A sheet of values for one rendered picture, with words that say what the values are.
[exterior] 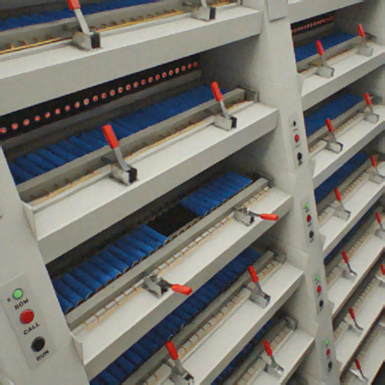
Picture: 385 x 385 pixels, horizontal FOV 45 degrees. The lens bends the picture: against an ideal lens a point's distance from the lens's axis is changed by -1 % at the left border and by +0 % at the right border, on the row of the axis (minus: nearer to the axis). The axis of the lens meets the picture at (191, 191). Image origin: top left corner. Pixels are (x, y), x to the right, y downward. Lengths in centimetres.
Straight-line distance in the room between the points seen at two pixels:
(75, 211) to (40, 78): 18
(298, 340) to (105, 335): 65
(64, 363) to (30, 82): 37
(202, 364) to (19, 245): 47
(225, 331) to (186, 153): 39
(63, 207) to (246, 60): 55
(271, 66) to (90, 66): 45
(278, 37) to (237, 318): 60
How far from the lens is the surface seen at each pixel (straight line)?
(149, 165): 77
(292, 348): 125
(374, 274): 180
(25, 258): 62
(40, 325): 66
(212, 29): 87
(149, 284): 80
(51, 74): 64
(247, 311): 105
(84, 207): 68
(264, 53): 102
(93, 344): 74
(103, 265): 83
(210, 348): 98
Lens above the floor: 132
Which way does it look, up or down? 20 degrees down
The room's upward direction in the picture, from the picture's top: 13 degrees counter-clockwise
